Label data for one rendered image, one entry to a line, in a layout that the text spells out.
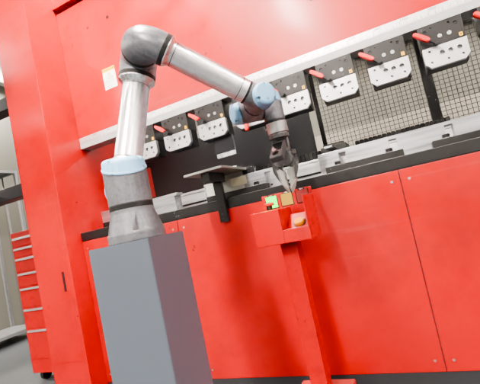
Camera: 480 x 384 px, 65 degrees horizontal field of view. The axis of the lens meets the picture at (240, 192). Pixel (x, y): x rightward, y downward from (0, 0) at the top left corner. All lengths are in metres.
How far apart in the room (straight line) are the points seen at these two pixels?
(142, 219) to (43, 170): 1.26
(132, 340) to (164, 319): 0.10
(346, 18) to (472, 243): 0.99
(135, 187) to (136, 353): 0.41
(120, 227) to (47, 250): 1.23
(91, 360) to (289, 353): 1.01
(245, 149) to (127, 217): 1.43
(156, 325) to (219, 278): 0.79
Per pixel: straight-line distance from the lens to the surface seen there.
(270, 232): 1.33
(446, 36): 1.70
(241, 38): 1.87
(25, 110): 2.34
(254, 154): 2.31
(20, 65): 2.42
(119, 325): 1.03
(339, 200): 1.52
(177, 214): 1.79
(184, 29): 2.03
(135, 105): 1.24
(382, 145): 1.63
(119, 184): 1.02
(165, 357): 0.99
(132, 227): 0.99
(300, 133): 2.24
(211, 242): 1.71
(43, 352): 2.98
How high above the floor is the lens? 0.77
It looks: 4 degrees up
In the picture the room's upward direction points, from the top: 12 degrees counter-clockwise
